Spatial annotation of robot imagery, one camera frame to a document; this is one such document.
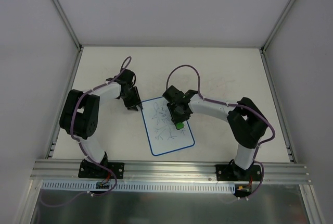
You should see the green whiteboard eraser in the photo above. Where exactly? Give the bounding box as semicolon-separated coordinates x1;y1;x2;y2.
175;122;184;130

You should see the blue framed small whiteboard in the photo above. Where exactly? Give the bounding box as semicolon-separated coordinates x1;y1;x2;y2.
142;97;195;156

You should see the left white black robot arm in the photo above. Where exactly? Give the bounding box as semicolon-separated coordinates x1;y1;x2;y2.
59;69;143;178

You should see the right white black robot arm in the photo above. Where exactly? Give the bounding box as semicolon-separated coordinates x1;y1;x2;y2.
162;86;268;180

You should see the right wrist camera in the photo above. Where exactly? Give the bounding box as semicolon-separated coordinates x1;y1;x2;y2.
162;85;184;103

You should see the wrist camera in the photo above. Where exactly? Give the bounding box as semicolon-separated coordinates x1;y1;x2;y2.
119;69;136;86
162;85;184;103

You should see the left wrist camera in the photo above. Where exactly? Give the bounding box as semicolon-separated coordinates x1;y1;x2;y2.
119;69;136;86

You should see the left aluminium frame post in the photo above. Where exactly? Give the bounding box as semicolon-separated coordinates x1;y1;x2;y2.
50;0;82;51

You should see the aluminium frame post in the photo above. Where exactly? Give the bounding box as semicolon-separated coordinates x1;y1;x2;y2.
50;0;82;51
261;0;297;54

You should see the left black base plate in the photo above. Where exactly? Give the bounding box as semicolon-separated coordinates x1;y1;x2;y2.
78;160;124;179

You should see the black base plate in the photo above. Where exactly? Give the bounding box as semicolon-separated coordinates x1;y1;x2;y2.
215;164;263;181
78;160;124;179

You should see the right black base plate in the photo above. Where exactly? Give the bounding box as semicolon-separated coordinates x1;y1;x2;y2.
215;164;263;181

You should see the white slotted cable duct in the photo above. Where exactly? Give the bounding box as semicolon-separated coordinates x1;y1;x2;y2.
41;180;236;194

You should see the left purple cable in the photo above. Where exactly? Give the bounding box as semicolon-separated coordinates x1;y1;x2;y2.
39;56;132;207

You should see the aluminium mounting rail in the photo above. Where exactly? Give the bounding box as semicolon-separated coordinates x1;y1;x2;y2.
30;159;312;184

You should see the right aluminium frame post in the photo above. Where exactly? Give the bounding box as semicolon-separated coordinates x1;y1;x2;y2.
261;0;297;54

